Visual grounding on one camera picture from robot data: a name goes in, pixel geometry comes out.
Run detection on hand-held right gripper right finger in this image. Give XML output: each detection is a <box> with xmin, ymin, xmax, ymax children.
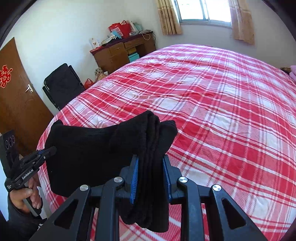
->
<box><xmin>162</xmin><ymin>155</ymin><xmax>269</xmax><ymax>241</ymax></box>

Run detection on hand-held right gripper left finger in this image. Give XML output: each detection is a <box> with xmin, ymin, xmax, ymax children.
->
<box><xmin>29</xmin><ymin>155</ymin><xmax>139</xmax><ymax>241</ymax></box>

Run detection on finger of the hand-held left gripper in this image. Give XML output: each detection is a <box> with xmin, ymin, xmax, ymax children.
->
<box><xmin>35</xmin><ymin>146</ymin><xmax>57</xmax><ymax>162</ymax></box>

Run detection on black pants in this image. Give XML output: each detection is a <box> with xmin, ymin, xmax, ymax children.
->
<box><xmin>44</xmin><ymin>110</ymin><xmax>178</xmax><ymax>233</ymax></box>

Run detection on person's left forearm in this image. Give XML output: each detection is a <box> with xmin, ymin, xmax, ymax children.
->
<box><xmin>7</xmin><ymin>192</ymin><xmax>48</xmax><ymax>241</ymax></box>

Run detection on person's left hand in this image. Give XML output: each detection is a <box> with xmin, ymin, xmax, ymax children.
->
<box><xmin>13</xmin><ymin>173</ymin><xmax>43</xmax><ymax>210</ymax></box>

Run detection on brown wooden door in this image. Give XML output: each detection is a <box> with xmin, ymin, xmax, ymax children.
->
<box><xmin>0</xmin><ymin>37</ymin><xmax>55</xmax><ymax>158</ymax></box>

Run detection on black chair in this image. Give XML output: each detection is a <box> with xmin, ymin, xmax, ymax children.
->
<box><xmin>42</xmin><ymin>63</ymin><xmax>86</xmax><ymax>111</ymax></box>

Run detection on red plaid bed sheet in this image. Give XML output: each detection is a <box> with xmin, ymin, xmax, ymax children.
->
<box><xmin>37</xmin><ymin>44</ymin><xmax>296</xmax><ymax>241</ymax></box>

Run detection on red paper door decoration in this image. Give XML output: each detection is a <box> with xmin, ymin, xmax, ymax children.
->
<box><xmin>0</xmin><ymin>65</ymin><xmax>12</xmax><ymax>89</ymax></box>

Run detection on spotted bag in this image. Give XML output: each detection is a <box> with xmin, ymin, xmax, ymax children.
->
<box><xmin>94</xmin><ymin>68</ymin><xmax>108</xmax><ymax>81</ymax></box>

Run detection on brown wooden desk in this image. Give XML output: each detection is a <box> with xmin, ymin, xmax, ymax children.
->
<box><xmin>90</xmin><ymin>32</ymin><xmax>157</xmax><ymax>75</ymax></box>

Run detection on large red gift bag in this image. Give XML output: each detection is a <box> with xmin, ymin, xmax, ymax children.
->
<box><xmin>109</xmin><ymin>20</ymin><xmax>132</xmax><ymax>39</ymax></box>

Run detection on beige patterned curtain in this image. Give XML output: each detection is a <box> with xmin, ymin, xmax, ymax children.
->
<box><xmin>231</xmin><ymin>0</ymin><xmax>255</xmax><ymax>45</ymax></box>
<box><xmin>157</xmin><ymin>0</ymin><xmax>183</xmax><ymax>36</ymax></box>

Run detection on side wall window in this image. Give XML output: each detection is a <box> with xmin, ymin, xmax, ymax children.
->
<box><xmin>173</xmin><ymin>0</ymin><xmax>233</xmax><ymax>28</ymax></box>

